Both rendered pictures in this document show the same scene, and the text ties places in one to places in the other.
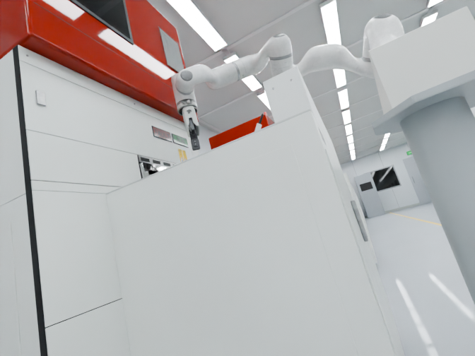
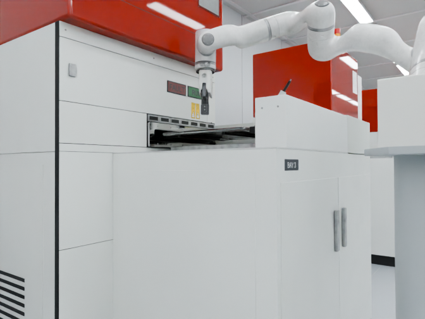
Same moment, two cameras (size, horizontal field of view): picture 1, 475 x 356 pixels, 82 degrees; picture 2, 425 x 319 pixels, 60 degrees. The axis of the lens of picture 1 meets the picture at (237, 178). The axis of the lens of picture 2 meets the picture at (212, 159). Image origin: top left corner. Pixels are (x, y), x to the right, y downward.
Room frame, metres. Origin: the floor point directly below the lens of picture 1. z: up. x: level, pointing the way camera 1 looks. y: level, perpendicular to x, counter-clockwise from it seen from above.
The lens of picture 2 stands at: (-0.37, -0.26, 0.78)
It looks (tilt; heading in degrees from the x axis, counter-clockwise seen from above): 1 degrees up; 14
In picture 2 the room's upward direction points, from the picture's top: straight up
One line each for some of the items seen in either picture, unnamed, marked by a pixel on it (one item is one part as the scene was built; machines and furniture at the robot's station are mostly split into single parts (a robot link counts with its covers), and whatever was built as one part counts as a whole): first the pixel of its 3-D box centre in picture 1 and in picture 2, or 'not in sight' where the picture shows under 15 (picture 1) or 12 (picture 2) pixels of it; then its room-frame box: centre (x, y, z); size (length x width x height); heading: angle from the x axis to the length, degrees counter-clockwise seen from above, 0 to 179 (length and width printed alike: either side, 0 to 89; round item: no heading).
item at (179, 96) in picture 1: (183, 90); (205, 47); (1.05, 0.13, 1.25); 0.09 x 0.08 x 0.13; 20
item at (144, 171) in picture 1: (179, 180); (185, 137); (1.14, 0.24, 0.89); 0.44 x 0.02 x 0.10; 158
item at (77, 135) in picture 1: (141, 146); (153, 103); (0.98, 0.32, 1.02); 0.81 x 0.03 x 0.40; 158
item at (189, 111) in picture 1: (190, 121); (205, 83); (1.05, 0.13, 1.10); 0.10 x 0.07 x 0.11; 11
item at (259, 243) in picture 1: (286, 277); (261, 257); (1.11, -0.08, 0.41); 0.96 x 0.64 x 0.82; 158
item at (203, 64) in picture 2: (186, 107); (205, 67); (1.05, 0.13, 1.17); 0.09 x 0.08 x 0.03; 11
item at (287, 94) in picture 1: (307, 127); (308, 130); (0.88, -0.27, 0.89); 0.55 x 0.09 x 0.14; 158
